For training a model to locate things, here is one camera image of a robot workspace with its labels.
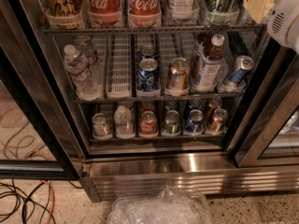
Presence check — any white label bottle top shelf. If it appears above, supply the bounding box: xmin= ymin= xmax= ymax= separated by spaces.
xmin=166 ymin=0 xmax=194 ymax=20

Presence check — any wire shelf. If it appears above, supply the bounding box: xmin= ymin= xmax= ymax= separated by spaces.
xmin=42 ymin=24 xmax=266 ymax=35
xmin=73 ymin=92 xmax=243 ymax=105

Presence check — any copper gold can middle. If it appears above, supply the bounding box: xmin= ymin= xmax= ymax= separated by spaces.
xmin=166 ymin=57 xmax=190 ymax=91

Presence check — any green can bottom shelf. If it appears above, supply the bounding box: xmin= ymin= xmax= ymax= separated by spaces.
xmin=163 ymin=110 xmax=180 ymax=134

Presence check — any small water bottle bottom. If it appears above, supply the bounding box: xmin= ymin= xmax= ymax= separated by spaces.
xmin=114 ymin=105 xmax=135 ymax=139

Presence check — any clear plastic bag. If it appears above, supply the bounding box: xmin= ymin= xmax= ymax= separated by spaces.
xmin=107 ymin=186 xmax=212 ymax=224

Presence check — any left coca-cola can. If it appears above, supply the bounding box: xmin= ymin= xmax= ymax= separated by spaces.
xmin=89 ymin=0 xmax=121 ymax=25

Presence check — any black floor cable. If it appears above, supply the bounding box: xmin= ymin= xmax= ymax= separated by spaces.
xmin=0 ymin=179 xmax=83 ymax=224

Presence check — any front blue pepsi can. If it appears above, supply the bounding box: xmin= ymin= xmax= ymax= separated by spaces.
xmin=137 ymin=58 xmax=159 ymax=91

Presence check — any right coca-cola can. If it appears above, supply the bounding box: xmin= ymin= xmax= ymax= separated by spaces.
xmin=129 ymin=0 xmax=159 ymax=27

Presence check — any middle wire shelf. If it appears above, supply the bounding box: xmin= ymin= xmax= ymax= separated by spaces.
xmin=73 ymin=92 xmax=243 ymax=105

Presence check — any stainless steel fridge base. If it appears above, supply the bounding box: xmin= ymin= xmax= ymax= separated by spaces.
xmin=79 ymin=153 xmax=299 ymax=203

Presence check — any rear dark can middle shelf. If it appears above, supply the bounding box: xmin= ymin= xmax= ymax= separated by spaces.
xmin=138 ymin=44 xmax=158 ymax=60

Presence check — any rear blue can bottom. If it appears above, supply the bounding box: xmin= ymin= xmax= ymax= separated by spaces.
xmin=184 ymin=98 xmax=204 ymax=117

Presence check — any front clear water bottle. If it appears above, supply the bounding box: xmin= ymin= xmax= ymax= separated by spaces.
xmin=64 ymin=45 xmax=100 ymax=101

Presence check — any glass fridge door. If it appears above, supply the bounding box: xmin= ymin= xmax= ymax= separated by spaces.
xmin=0 ymin=0 xmax=84 ymax=180
xmin=234 ymin=53 xmax=299 ymax=168

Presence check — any left glass fridge door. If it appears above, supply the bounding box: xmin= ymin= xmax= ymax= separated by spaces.
xmin=0 ymin=0 xmax=84 ymax=180

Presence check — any blue can bottom shelf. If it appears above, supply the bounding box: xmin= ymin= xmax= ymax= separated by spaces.
xmin=184 ymin=109 xmax=204 ymax=135

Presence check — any blue silver red bull can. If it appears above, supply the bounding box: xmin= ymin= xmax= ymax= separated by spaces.
xmin=222 ymin=55 xmax=254 ymax=87

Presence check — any silver can bottom shelf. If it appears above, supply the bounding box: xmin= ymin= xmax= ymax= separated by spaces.
xmin=92 ymin=113 xmax=110 ymax=138

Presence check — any coca-cola can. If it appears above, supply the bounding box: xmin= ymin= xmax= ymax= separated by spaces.
xmin=89 ymin=0 xmax=121 ymax=25
xmin=129 ymin=0 xmax=159 ymax=27

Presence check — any top wire shelf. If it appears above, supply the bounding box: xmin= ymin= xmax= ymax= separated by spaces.
xmin=42 ymin=24 xmax=266 ymax=35

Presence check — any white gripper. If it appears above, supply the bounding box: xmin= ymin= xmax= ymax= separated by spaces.
xmin=243 ymin=0 xmax=299 ymax=54

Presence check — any orange floor cable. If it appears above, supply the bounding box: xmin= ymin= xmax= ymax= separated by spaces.
xmin=40 ymin=179 xmax=57 ymax=224

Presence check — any clear water bottle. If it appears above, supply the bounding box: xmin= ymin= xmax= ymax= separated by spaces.
xmin=64 ymin=45 xmax=100 ymax=101
xmin=74 ymin=35 xmax=97 ymax=64

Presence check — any rear copper can bottom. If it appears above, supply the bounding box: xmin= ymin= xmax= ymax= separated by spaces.
xmin=205 ymin=97 xmax=222 ymax=118

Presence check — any copper can bottom shelf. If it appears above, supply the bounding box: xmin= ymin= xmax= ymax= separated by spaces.
xmin=206 ymin=108 xmax=229 ymax=133

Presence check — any rear clear water bottle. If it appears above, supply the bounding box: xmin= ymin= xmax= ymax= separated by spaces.
xmin=74 ymin=35 xmax=97 ymax=64

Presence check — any red coke can bottom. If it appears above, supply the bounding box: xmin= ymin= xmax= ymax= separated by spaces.
xmin=140 ymin=111 xmax=157 ymax=136

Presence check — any right glass fridge door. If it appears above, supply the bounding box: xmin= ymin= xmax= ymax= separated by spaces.
xmin=234 ymin=53 xmax=299 ymax=168

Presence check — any iced tea bottle white cap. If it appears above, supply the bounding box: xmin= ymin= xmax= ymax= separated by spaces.
xmin=192 ymin=34 xmax=224 ymax=92

